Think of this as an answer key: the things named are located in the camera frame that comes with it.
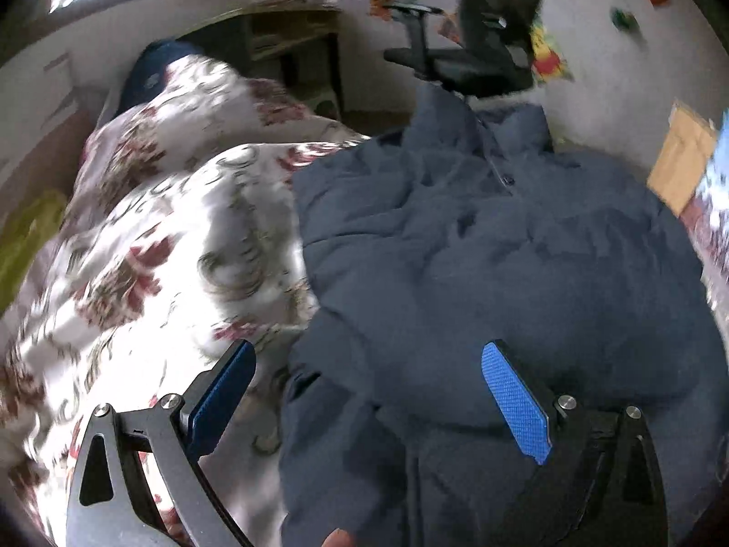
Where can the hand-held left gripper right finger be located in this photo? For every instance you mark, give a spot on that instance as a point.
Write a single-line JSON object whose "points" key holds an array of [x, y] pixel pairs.
{"points": [[515, 404]]}

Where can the floral quilt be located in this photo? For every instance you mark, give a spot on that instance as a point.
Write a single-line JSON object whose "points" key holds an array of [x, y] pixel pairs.
{"points": [[171, 239]]}

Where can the wooden desk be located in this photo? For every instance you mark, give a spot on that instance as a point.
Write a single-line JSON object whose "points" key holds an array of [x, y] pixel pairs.
{"points": [[290, 28]]}

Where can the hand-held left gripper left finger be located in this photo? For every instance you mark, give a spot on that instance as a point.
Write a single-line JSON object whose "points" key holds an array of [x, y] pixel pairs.
{"points": [[223, 396]]}

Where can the navy blue jacket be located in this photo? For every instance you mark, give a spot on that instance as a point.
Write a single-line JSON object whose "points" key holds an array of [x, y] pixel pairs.
{"points": [[455, 268]]}

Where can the black office chair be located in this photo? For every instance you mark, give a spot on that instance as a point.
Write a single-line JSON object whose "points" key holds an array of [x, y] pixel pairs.
{"points": [[490, 11]]}

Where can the wooden board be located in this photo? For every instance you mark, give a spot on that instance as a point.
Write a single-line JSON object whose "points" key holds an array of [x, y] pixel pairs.
{"points": [[680, 154]]}

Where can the yellow-green cloth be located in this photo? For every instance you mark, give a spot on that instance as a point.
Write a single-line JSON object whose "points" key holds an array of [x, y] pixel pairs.
{"points": [[28, 239]]}

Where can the green wall sticker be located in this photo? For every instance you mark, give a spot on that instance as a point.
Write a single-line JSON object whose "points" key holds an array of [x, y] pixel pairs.
{"points": [[625, 19]]}

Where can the dark blue pillow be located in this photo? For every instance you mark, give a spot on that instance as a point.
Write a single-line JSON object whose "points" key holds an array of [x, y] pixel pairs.
{"points": [[151, 71]]}

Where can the yellow bear wall poster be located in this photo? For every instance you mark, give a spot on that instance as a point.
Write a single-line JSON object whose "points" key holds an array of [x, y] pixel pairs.
{"points": [[549, 51]]}

